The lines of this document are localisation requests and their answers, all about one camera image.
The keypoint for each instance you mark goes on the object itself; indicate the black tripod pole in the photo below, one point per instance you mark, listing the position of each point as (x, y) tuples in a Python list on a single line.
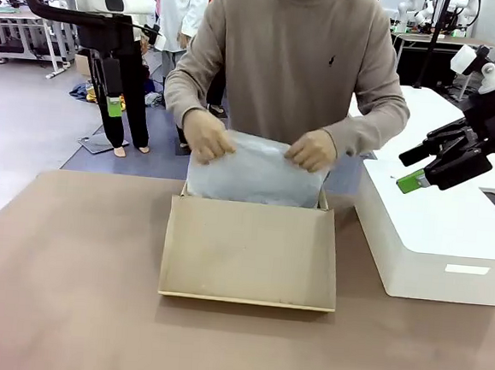
[(432, 41)]

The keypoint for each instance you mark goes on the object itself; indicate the white plastic case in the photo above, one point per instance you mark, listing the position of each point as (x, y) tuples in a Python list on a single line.
[(432, 234)]

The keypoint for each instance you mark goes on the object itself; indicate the person's right hand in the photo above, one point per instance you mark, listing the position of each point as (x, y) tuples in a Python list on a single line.
[(206, 136)]

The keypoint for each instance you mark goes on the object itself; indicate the person's left forearm beige sleeve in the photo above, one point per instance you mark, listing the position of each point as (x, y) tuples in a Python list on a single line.
[(372, 126)]

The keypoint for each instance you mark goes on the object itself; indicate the person's left hand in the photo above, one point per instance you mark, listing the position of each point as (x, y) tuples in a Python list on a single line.
[(314, 151)]

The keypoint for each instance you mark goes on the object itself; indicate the small cardboard carton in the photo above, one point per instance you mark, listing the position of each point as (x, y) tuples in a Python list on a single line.
[(83, 65)]

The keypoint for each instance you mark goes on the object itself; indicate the grey floor plate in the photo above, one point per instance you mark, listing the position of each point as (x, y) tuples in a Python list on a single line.
[(96, 145)]

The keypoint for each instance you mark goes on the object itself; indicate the white low table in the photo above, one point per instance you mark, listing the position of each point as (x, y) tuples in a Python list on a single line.
[(425, 109)]

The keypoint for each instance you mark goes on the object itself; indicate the pile of clothes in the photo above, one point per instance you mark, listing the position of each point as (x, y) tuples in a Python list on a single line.
[(81, 92), (153, 99)]

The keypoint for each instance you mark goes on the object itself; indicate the barefoot person black trousers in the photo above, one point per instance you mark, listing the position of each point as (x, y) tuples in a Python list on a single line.
[(136, 99)]

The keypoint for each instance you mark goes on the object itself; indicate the person in white coat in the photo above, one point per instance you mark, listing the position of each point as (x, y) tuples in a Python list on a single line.
[(179, 12)]

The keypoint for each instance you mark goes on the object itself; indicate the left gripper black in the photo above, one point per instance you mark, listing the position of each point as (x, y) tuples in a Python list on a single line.
[(107, 37)]

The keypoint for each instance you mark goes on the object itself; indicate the white frame desk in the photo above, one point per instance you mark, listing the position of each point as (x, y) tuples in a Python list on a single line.
[(25, 16)]

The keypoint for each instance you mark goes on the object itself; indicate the white background robot arms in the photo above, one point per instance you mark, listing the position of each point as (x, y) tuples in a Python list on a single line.
[(415, 9)]

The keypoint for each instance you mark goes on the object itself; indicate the person's right forearm beige sleeve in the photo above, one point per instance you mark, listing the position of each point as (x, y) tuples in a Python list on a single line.
[(181, 98)]

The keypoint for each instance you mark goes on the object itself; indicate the brown top background table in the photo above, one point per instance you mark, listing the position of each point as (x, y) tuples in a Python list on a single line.
[(456, 40)]

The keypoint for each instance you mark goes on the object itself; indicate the brown cardboard shoe box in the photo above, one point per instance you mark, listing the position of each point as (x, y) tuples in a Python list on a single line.
[(246, 253)]

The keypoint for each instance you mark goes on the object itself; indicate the person's beige sweater torso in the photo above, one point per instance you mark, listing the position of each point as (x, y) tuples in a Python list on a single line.
[(291, 68)]

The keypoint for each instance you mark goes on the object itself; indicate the background person black trousers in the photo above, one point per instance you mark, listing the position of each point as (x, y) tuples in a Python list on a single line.
[(216, 92)]

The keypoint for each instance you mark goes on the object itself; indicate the light grey plastic bag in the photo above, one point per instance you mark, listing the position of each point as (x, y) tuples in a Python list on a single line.
[(257, 173)]

